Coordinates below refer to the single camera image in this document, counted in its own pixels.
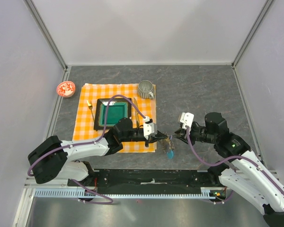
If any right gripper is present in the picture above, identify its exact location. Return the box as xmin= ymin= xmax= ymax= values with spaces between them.
xmin=173 ymin=122 xmax=217 ymax=146

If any keyring with keys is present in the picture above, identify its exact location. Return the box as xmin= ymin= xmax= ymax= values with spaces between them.
xmin=160 ymin=136 xmax=174 ymax=153

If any blue carabiner tag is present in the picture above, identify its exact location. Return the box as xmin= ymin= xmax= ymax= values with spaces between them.
xmin=166 ymin=149 xmax=174 ymax=159

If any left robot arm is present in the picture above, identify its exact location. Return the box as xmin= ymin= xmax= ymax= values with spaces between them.
xmin=27 ymin=118 xmax=167 ymax=186

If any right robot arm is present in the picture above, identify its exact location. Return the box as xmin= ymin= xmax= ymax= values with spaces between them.
xmin=175 ymin=112 xmax=284 ymax=227

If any gold knife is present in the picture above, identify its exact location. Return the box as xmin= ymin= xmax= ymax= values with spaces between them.
xmin=133 ymin=97 xmax=141 ymax=128

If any striped grey mug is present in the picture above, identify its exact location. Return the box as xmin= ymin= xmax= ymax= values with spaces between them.
xmin=137 ymin=80 xmax=155 ymax=99

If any teal square plate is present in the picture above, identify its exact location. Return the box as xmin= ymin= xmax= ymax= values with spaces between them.
xmin=94 ymin=98 xmax=132 ymax=131

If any gold fork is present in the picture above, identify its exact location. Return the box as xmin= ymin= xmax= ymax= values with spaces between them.
xmin=87 ymin=100 xmax=95 ymax=121

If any orange checkered cloth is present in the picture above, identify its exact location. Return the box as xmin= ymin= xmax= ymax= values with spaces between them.
xmin=72 ymin=83 xmax=157 ymax=141

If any red patterned small bowl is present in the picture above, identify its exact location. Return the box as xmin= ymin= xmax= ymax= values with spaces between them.
xmin=56 ymin=81 xmax=76 ymax=98

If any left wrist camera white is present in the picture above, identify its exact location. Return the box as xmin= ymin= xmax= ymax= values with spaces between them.
xmin=143 ymin=116 xmax=158 ymax=140

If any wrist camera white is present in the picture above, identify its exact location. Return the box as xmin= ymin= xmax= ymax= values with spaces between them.
xmin=178 ymin=112 xmax=194 ymax=130
xmin=143 ymin=116 xmax=158 ymax=140

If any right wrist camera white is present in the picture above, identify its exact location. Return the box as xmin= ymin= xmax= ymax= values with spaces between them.
xmin=178 ymin=112 xmax=194 ymax=130

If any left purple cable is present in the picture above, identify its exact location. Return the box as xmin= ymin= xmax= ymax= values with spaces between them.
xmin=27 ymin=94 xmax=150 ymax=204

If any grey cable duct rail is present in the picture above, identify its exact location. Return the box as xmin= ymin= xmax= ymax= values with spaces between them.
xmin=34 ymin=188 xmax=216 ymax=199

